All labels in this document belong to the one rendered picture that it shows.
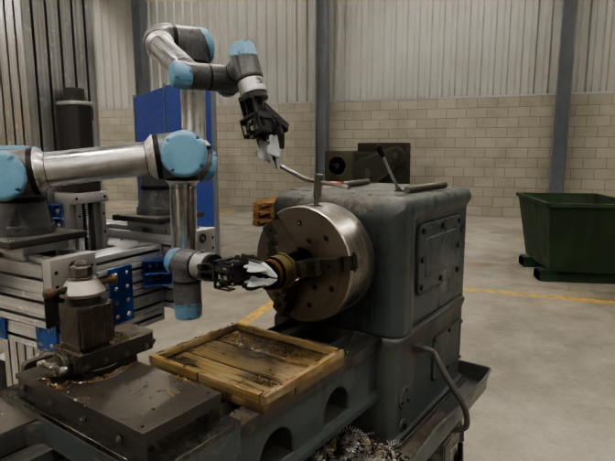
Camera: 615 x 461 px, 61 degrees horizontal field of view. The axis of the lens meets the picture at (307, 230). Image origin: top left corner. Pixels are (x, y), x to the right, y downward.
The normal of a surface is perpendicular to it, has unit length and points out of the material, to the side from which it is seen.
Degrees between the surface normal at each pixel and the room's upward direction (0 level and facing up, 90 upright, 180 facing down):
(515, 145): 90
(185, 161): 89
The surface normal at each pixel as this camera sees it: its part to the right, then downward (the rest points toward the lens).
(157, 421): 0.00, -0.99
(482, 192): -0.36, 0.15
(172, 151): 0.40, 0.13
